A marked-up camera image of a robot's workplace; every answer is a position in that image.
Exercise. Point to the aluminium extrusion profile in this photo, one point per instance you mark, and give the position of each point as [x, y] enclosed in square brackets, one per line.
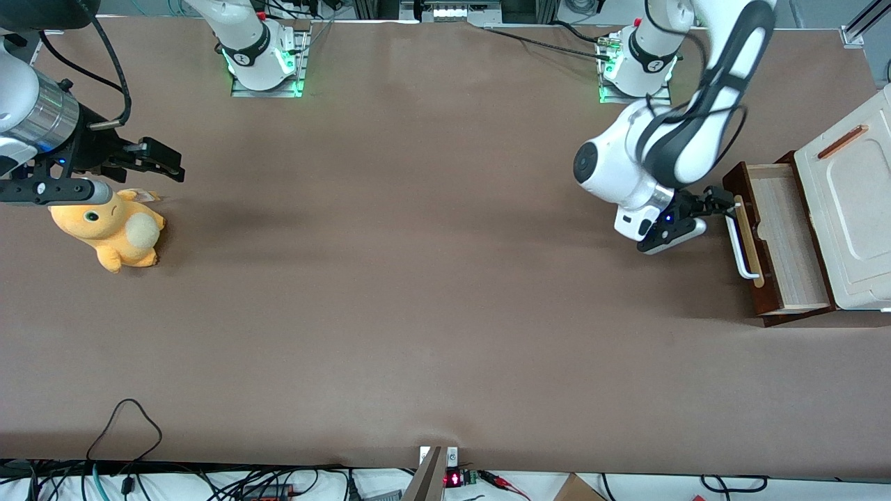
[860, 28]

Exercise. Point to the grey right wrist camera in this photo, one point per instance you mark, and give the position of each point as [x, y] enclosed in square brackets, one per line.
[83, 191]

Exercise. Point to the brown wooden bar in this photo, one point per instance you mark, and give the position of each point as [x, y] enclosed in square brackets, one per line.
[426, 480]

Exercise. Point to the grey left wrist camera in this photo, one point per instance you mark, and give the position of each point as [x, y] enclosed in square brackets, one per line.
[672, 238]

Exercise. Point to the white metal bracket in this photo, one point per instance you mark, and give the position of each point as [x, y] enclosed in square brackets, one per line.
[452, 456]

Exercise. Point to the white-topped wooden drawer cabinet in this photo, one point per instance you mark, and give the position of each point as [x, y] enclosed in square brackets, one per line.
[860, 229]

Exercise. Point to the red LED circuit board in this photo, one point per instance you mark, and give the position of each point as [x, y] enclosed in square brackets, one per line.
[456, 479]

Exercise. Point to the white lit device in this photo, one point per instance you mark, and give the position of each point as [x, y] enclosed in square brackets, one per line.
[456, 10]

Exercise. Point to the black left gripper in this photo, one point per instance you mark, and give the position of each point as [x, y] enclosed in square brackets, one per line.
[688, 207]

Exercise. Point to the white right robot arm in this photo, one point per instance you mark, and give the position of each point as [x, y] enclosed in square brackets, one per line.
[256, 43]

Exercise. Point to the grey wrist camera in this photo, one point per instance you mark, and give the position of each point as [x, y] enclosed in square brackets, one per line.
[83, 191]
[672, 238]

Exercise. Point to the yellow plush toy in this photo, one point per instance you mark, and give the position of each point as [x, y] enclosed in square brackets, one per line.
[118, 233]

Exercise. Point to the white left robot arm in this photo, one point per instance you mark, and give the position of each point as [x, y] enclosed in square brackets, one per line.
[616, 170]

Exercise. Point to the red clip lead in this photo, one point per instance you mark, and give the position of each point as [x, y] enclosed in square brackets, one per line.
[505, 485]

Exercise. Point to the brown cardboard piece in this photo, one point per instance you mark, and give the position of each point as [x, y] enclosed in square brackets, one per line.
[576, 490]

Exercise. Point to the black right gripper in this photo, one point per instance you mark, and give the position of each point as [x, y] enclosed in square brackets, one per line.
[92, 154]

